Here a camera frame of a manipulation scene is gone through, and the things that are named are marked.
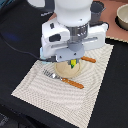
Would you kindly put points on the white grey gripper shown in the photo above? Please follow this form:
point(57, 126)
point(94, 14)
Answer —
point(61, 43)

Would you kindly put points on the yellow toy banana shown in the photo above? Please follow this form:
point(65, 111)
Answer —
point(73, 63)

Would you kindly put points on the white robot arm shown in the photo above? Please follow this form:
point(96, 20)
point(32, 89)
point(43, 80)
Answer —
point(64, 16)

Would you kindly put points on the round beige plate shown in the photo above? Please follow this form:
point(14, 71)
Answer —
point(63, 69)

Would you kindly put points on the woven beige placemat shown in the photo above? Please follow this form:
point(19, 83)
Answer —
point(67, 102)

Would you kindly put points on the beige bowl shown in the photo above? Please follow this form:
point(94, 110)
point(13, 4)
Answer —
point(122, 14)

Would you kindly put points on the knife with wooden handle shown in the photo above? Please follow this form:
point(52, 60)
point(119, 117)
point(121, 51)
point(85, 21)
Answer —
point(88, 59)

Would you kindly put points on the fork with wooden handle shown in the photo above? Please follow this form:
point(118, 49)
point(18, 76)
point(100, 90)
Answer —
point(70, 82)

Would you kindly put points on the grey pot with lid handles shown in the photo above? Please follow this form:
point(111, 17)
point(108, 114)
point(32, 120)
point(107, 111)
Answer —
point(97, 7)

